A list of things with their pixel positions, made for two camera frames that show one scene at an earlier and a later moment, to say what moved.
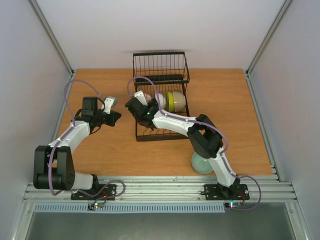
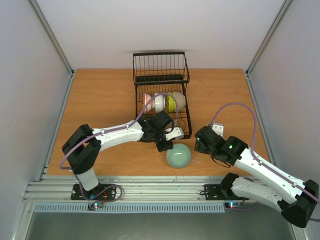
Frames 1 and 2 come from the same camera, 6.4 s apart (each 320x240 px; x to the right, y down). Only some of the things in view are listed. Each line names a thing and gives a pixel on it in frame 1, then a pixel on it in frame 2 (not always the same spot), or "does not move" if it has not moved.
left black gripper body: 110,122 -> 160,147
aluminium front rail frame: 169,189 does not move
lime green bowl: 170,102 does not move
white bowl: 161,100 does not move
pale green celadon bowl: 201,165 -> 179,156
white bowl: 179,101 does not move
